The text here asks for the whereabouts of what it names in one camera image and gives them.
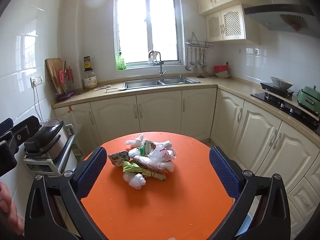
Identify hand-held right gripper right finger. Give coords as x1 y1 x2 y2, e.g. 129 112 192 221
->
209 146 292 240

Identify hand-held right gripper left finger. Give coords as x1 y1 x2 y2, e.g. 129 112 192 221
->
24 146 108 240

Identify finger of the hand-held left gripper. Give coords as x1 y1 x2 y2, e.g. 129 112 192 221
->
6 116 40 153
0 118 14 137

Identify beige printed wrapper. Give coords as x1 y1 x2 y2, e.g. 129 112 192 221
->
108 151 130 167

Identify yellow-green wrapper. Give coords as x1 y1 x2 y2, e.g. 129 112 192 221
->
122 161 148 173

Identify white tissue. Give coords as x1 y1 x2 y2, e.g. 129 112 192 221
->
124 133 146 148

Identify white plastic bag red print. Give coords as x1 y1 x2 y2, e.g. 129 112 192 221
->
129 141 177 173

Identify white green snack packet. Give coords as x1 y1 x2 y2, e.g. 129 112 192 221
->
138 140 156 156

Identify yellow snack wrapper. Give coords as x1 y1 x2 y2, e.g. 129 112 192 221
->
143 169 167 181

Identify person's left hand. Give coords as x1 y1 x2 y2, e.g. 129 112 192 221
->
0 181 24 235

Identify dark rice cooker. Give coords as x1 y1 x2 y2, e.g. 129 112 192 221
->
24 118 70 161

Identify metal kitchen cart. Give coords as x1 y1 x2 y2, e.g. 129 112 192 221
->
23 124 85 178

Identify clear hanging plastic bag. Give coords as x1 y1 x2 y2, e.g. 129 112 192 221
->
69 109 84 145

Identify purple dish rack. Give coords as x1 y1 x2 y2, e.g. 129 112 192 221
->
55 66 77 102

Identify wooden cutting board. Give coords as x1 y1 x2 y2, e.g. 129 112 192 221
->
45 58 67 96

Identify glass jar with label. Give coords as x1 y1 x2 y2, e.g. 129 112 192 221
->
83 68 98 90

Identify cream lower kitchen cabinets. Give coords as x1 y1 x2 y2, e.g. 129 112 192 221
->
53 87 320 240

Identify beige kitchen countertop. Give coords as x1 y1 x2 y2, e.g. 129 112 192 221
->
51 76 320 133

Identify black gas stove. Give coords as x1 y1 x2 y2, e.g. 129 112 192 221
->
251 82 320 132

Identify steel double sink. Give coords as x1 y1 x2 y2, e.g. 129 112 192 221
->
124 74 201 90

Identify steel skimmer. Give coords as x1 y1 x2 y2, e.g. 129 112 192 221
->
202 49 209 72

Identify steel wok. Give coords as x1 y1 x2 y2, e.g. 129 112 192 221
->
270 76 294 90

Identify steel spatula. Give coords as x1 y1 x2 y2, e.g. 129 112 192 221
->
193 47 200 73

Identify steel ladle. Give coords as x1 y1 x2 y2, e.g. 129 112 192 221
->
185 46 192 71

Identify green cooking pot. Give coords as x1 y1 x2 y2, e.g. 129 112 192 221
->
297 85 320 111

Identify green dish soap bottle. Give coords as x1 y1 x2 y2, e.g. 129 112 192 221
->
116 51 127 70

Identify steel kitchen faucet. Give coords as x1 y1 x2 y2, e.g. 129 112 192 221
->
148 50 167 82

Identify cream lattice door cabinet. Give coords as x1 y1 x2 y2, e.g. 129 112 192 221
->
205 4 261 43

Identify white framed window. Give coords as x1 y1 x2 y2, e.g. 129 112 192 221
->
114 0 184 68

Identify grey range hood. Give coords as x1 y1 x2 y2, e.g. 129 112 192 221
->
244 0 320 32

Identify white power cable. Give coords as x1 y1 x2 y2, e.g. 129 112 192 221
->
33 85 43 121

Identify white wall socket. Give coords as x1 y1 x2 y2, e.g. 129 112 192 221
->
30 76 43 88

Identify red handled kitchen tools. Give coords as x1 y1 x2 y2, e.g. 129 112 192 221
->
57 66 74 83

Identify metal utensil rail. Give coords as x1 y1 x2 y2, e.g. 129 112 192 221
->
185 32 215 50

